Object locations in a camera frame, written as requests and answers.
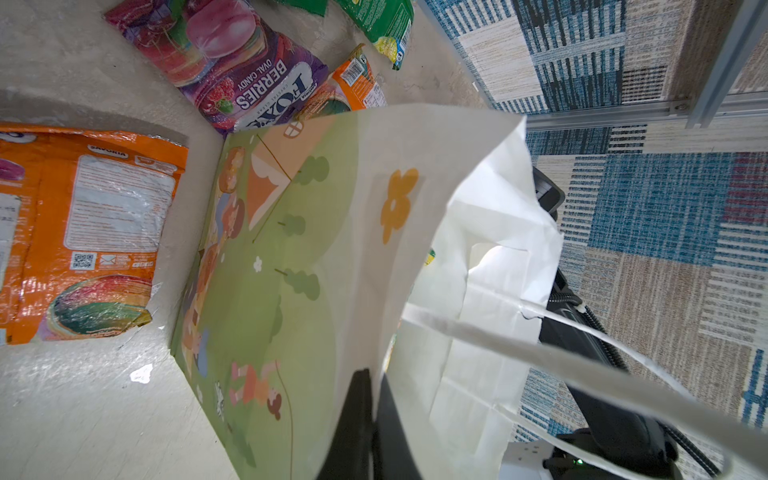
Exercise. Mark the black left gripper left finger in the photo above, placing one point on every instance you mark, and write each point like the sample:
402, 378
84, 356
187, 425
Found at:
350, 449

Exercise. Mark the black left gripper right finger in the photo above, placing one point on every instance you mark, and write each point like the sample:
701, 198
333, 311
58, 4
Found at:
392, 457

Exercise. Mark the white paper bag with print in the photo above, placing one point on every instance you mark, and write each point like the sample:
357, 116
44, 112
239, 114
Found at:
406, 240

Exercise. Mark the small orange snack bag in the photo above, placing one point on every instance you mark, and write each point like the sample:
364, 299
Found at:
351, 87

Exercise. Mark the green snack bag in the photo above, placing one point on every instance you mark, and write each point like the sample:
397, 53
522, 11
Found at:
387, 24
315, 7

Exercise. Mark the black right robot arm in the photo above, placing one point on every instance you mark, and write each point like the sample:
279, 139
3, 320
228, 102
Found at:
629, 440

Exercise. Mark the purple berries candy bag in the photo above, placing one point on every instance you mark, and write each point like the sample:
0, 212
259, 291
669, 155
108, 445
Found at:
239, 73

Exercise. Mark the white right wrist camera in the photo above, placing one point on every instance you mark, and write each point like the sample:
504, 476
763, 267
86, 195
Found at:
526, 461

